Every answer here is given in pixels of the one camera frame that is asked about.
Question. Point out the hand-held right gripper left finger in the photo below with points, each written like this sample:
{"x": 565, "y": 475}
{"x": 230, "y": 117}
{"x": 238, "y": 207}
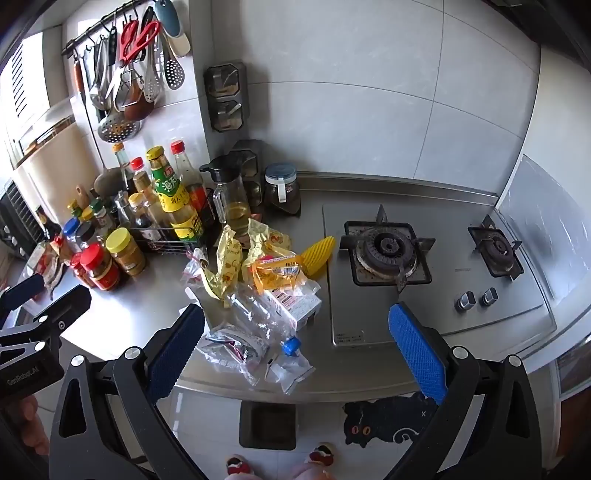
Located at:
{"x": 173, "y": 355}

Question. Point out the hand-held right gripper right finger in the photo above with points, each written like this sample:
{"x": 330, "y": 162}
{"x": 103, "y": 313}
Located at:
{"x": 418, "y": 350}

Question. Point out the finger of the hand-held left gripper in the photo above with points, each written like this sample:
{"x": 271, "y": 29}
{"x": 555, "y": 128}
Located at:
{"x": 23, "y": 290}
{"x": 69, "y": 302}

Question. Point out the clear wrapper red black print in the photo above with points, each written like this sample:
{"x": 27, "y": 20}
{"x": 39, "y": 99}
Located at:
{"x": 231, "y": 348}

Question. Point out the small clear bag red print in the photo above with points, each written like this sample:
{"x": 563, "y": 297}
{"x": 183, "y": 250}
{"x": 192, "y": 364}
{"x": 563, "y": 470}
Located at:
{"x": 196, "y": 272}

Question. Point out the clear plastic bottle blue cap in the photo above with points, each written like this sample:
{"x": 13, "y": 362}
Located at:
{"x": 251, "y": 307}

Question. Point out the yellow plastic bag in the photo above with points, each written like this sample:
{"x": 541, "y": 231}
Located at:
{"x": 228, "y": 258}

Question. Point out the black trash bin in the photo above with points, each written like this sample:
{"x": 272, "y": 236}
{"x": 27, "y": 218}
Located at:
{"x": 268, "y": 424}

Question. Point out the clear plastic wrapper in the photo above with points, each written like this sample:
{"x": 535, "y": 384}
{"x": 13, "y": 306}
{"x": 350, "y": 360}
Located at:
{"x": 291, "y": 374}

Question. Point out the orange soap wrapper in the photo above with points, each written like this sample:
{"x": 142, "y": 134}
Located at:
{"x": 272, "y": 277}

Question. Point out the small white box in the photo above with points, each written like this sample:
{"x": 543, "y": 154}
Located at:
{"x": 295, "y": 307}

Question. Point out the yellow foam fruit net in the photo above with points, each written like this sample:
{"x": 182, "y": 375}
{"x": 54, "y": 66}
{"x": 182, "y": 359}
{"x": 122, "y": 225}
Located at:
{"x": 318, "y": 256}

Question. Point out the person's left hand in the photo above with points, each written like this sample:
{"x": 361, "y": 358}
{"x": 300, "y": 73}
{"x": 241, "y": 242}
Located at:
{"x": 27, "y": 424}

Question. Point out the red snack packet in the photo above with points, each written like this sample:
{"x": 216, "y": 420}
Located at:
{"x": 46, "y": 265}

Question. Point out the stainless gas stove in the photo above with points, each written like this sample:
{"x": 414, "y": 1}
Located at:
{"x": 392, "y": 314}

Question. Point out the red lid jar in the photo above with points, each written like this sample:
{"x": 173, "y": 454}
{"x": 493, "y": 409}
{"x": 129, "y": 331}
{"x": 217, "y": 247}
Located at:
{"x": 101, "y": 270}

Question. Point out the grey stove knob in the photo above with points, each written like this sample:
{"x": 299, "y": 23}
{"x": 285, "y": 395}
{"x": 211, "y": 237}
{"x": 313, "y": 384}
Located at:
{"x": 489, "y": 297}
{"x": 466, "y": 301}

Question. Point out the black slatted appliance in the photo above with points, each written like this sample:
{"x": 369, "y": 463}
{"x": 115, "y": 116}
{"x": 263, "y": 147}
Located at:
{"x": 16, "y": 217}

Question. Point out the yellow lid jar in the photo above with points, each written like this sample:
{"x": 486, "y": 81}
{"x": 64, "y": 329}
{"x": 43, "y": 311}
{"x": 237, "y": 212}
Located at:
{"x": 124, "y": 254}

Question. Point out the large black burner grate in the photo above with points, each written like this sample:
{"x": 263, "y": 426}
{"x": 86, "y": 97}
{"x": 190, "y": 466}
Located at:
{"x": 406, "y": 272}

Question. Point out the black cat floor mat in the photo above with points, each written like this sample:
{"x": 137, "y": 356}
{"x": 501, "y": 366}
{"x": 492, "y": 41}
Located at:
{"x": 369, "y": 415}

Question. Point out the cluster of small spice jars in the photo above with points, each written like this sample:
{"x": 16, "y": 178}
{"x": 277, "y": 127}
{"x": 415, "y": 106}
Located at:
{"x": 87, "y": 221}

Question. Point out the red white slipper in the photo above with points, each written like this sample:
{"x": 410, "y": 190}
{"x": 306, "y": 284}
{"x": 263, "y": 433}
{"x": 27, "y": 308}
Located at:
{"x": 238, "y": 465}
{"x": 321, "y": 454}

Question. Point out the small black burner grate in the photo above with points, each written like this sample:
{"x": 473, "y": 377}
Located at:
{"x": 503, "y": 251}

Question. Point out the red cap dark bottle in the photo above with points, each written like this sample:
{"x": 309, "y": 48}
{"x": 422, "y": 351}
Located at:
{"x": 141, "y": 177}

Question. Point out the beige cabinet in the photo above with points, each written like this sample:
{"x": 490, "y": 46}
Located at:
{"x": 55, "y": 147}

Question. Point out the glass oil dispenser black lid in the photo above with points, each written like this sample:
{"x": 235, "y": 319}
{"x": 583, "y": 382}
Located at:
{"x": 231, "y": 194}

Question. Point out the red cap clear bottle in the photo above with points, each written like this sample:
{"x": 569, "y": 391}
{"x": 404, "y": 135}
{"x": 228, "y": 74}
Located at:
{"x": 187, "y": 170}

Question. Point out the silver foil splash guard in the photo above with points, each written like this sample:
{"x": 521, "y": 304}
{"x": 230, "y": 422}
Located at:
{"x": 540, "y": 217}

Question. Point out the large steel skimmer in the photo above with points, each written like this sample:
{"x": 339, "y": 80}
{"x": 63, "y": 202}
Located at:
{"x": 117, "y": 127}

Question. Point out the black corner stand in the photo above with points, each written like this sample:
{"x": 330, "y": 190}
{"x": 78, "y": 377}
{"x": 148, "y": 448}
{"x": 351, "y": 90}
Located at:
{"x": 291, "y": 210}

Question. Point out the glass jar blue lid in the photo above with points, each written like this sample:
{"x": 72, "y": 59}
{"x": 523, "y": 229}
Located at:
{"x": 281, "y": 184}

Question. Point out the window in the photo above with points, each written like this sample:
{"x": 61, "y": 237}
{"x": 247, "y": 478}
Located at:
{"x": 23, "y": 78}

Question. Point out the brown wooden ladle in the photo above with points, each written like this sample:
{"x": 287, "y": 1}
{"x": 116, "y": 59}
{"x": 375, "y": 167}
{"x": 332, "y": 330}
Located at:
{"x": 136, "y": 99}

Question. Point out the steel tongs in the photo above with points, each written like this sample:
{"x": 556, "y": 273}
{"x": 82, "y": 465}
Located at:
{"x": 99, "y": 87}

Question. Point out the steel slotted spatula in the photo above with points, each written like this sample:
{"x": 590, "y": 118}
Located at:
{"x": 152, "y": 85}

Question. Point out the small steel slotted spoon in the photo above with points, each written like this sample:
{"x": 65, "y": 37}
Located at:
{"x": 174, "y": 74}

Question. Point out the red scissors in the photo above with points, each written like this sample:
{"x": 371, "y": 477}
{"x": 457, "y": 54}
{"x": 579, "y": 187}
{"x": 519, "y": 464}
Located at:
{"x": 130, "y": 46}

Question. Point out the black utensil rail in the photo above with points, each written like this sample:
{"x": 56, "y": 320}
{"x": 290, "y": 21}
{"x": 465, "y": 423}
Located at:
{"x": 92, "y": 33}

